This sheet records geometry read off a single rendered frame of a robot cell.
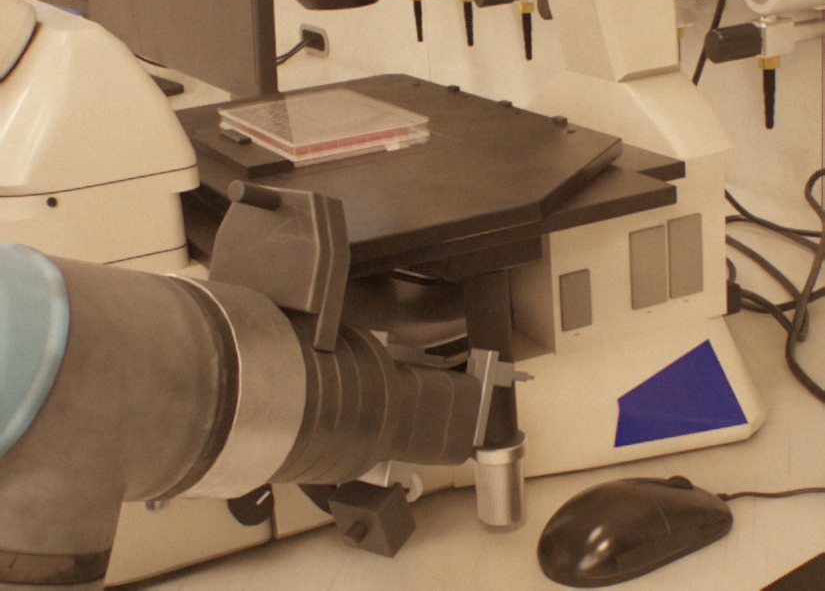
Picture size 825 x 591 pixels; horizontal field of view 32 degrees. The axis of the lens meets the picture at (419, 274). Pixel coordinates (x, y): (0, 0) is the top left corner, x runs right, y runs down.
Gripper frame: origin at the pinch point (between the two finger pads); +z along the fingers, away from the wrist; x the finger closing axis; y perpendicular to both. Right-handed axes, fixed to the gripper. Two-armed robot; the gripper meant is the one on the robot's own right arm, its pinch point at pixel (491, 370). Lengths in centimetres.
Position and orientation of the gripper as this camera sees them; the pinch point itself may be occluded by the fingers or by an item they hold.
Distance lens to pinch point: 78.4
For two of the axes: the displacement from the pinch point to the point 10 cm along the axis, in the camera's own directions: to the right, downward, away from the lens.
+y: -1.7, 9.8, -0.3
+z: 5.6, 1.3, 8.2
